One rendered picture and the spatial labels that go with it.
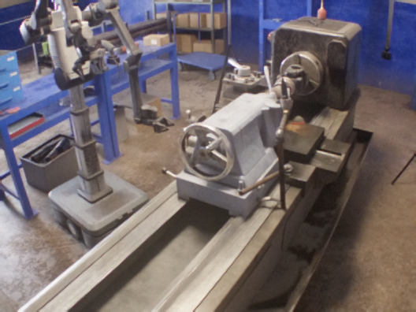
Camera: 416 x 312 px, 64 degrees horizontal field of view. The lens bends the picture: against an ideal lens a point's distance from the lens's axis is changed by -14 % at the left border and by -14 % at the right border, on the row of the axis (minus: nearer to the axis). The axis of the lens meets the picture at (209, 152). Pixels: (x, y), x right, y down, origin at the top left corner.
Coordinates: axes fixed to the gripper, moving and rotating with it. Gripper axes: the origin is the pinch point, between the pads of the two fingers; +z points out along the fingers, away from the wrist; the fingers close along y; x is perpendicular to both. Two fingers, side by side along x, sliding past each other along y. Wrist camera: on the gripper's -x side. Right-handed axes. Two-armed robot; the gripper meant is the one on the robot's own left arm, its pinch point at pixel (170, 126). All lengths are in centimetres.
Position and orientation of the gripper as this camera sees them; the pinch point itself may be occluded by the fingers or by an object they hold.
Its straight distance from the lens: 227.4
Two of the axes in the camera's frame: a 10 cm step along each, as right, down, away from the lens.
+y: 5.1, -5.4, 6.7
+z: 8.6, 2.3, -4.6
